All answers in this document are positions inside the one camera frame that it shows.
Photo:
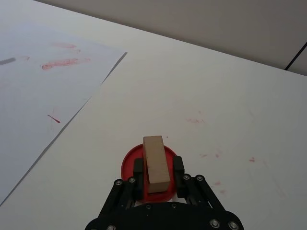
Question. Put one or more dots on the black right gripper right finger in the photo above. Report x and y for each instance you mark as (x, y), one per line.
(192, 189)

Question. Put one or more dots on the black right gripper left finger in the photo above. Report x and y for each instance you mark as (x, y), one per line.
(124, 191)

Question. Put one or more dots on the plain wooden block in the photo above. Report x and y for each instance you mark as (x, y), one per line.
(156, 165)

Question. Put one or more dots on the red round plastic lid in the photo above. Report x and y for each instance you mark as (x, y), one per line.
(128, 163)

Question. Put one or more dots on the white paper sheet, red smears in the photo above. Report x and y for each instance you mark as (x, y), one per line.
(43, 91)

